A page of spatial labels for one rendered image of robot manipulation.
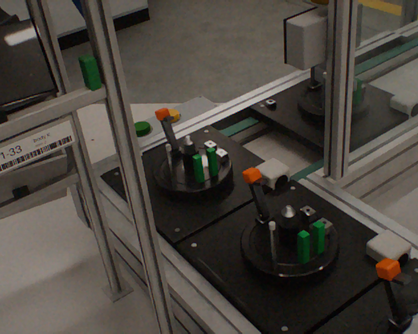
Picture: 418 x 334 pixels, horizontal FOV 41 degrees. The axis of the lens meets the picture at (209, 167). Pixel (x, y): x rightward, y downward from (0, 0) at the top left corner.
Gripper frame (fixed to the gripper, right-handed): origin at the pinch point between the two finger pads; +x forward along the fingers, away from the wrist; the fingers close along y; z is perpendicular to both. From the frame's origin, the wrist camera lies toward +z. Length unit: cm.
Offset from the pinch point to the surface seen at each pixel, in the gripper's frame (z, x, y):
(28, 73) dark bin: 36.7, -7.4, -21.5
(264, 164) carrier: 27.5, 26.3, 14.4
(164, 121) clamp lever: 12.7, 20.0, 4.5
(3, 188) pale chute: 25.2, 11.0, -26.0
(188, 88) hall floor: -167, 125, 117
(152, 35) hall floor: -254, 126, 144
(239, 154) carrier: 20.0, 28.4, 14.7
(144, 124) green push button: -1.3, 28.2, 7.3
